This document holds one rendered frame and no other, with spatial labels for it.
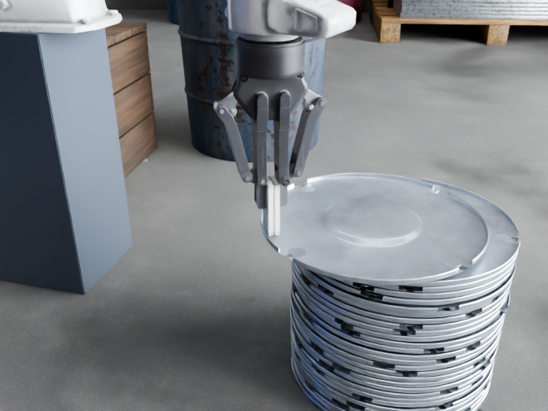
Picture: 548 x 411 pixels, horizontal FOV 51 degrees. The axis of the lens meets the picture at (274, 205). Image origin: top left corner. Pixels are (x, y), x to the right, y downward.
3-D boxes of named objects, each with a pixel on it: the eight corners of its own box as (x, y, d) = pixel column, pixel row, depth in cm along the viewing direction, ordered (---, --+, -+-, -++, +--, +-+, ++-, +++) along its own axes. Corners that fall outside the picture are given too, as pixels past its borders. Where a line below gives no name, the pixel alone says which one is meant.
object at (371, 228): (368, 162, 93) (368, 158, 93) (534, 232, 73) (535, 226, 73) (218, 213, 77) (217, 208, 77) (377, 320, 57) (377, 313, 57)
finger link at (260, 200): (266, 170, 67) (240, 172, 67) (267, 208, 70) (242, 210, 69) (263, 165, 69) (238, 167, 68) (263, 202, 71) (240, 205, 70)
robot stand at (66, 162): (133, 245, 117) (103, 15, 97) (85, 295, 102) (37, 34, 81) (55, 233, 121) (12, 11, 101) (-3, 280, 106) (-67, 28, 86)
